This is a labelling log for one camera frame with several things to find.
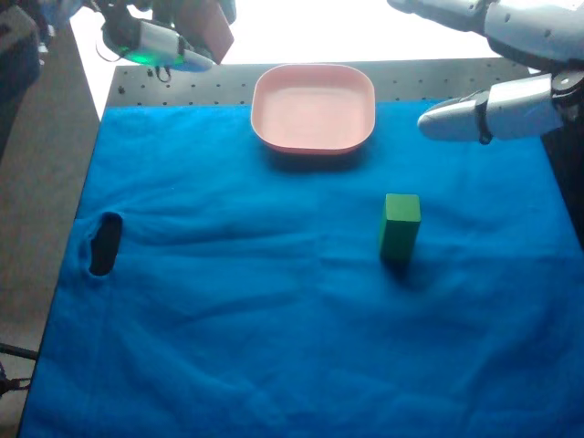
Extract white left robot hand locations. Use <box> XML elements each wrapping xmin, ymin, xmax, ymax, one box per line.
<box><xmin>84</xmin><ymin>0</ymin><xmax>238</xmax><ymax>74</ymax></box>

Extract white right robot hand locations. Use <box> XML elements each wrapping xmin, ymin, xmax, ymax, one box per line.
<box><xmin>387</xmin><ymin>0</ymin><xmax>584</xmax><ymax>250</ymax></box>

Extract red block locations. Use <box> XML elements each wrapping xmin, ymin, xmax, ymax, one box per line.
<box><xmin>175</xmin><ymin>0</ymin><xmax>236</xmax><ymax>65</ymax></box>

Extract green rectangular block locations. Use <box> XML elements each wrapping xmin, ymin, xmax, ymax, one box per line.
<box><xmin>378</xmin><ymin>193</ymin><xmax>422</xmax><ymax>264</ymax></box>

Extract pink square plate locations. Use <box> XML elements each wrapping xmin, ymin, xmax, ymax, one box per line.
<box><xmin>250</xmin><ymin>63</ymin><xmax>377</xmax><ymax>157</ymax></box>

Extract blue cloth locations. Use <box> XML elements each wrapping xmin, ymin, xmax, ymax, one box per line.
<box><xmin>20</xmin><ymin>99</ymin><xmax>584</xmax><ymax>438</ymax></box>

